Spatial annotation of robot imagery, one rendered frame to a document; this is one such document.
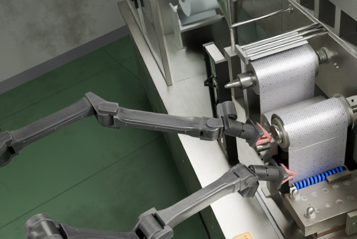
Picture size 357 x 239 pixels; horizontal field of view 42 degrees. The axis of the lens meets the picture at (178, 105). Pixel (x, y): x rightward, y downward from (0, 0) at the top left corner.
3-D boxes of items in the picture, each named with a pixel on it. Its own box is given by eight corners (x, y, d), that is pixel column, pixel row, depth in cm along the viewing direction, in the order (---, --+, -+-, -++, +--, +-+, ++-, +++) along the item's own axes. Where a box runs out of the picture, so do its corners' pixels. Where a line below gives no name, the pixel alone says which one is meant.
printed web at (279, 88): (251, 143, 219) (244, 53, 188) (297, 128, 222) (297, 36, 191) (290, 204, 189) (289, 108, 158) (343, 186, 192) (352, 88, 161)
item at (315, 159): (288, 185, 182) (288, 152, 171) (342, 166, 185) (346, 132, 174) (289, 186, 182) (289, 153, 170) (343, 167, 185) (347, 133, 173)
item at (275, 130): (281, 142, 168) (275, 145, 175) (286, 141, 168) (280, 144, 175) (273, 122, 169) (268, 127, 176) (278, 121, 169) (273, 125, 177)
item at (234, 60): (222, 88, 256) (210, -7, 220) (246, 81, 257) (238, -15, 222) (231, 103, 245) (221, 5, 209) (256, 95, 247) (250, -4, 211)
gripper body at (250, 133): (255, 148, 168) (238, 144, 164) (243, 132, 176) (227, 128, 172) (264, 134, 165) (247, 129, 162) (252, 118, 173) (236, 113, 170)
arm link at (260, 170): (254, 170, 167) (247, 161, 171) (247, 186, 170) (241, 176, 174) (270, 171, 170) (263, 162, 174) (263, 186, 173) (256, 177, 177)
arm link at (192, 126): (100, 129, 172) (96, 111, 163) (104, 116, 175) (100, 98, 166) (217, 145, 168) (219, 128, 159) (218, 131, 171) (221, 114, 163)
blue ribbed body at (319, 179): (292, 187, 182) (292, 181, 180) (342, 169, 185) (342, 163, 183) (296, 193, 180) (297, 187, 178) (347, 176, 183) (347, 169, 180)
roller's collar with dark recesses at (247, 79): (236, 84, 190) (235, 71, 186) (250, 80, 191) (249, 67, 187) (243, 93, 185) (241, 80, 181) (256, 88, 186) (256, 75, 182)
